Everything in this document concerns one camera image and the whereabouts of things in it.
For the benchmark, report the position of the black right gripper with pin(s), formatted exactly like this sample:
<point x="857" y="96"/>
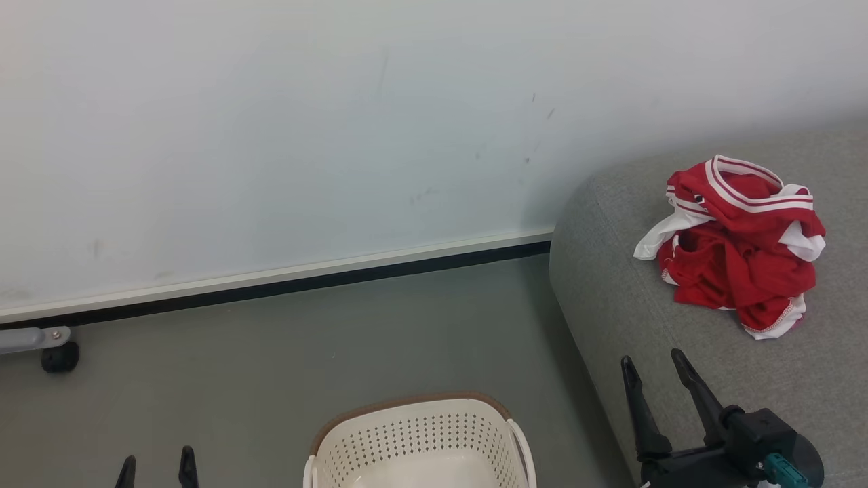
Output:
<point x="712" y="468"/>

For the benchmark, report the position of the white perforated laundry basket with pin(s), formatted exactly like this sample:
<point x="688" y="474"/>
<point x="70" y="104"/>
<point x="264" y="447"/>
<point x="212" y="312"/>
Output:
<point x="420" y="434"/>

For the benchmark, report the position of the red basketball jersey with lettering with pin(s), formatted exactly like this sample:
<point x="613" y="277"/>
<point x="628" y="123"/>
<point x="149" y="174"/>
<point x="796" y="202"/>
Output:
<point x="746" y="186"/>

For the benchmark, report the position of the white and black baseboard strip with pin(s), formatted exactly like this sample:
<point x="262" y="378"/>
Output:
<point x="271" y="285"/>

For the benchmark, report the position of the grey metal furniture leg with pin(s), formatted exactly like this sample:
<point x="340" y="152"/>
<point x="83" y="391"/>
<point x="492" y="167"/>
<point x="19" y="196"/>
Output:
<point x="30" y="339"/>

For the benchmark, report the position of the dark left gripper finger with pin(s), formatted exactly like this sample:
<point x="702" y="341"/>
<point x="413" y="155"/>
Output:
<point x="126" y="474"/>
<point x="188" y="471"/>

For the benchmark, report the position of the red shorts with white trim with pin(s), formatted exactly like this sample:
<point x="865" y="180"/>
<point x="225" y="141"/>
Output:
<point x="746" y="285"/>

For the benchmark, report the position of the grey fabric sofa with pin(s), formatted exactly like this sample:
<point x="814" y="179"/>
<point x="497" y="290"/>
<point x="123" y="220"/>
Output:
<point x="610" y="285"/>

